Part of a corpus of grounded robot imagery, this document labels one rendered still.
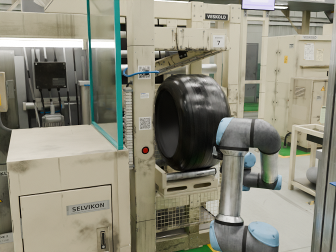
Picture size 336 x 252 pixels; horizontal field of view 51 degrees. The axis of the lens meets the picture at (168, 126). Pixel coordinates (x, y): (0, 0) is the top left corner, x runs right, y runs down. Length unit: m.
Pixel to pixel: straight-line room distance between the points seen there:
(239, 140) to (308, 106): 4.98
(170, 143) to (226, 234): 1.14
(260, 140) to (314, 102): 4.99
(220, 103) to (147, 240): 0.95
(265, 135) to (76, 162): 0.70
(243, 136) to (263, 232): 0.37
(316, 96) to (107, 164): 5.37
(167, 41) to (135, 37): 0.39
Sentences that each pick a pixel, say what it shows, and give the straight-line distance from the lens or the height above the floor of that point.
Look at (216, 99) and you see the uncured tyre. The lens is 2.01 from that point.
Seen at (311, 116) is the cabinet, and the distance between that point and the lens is 6.37.
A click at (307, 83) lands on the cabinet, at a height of 1.18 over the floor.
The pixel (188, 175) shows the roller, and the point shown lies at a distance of 2.13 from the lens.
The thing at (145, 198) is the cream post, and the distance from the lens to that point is 2.16.
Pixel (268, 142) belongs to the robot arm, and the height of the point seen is 1.27.
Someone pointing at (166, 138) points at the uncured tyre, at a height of 1.04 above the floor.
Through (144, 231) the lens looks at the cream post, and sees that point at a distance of 2.25.
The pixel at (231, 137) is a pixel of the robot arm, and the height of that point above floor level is 1.29.
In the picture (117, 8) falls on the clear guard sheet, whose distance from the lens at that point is 1.23.
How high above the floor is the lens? 1.59
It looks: 11 degrees down
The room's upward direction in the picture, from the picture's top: straight up
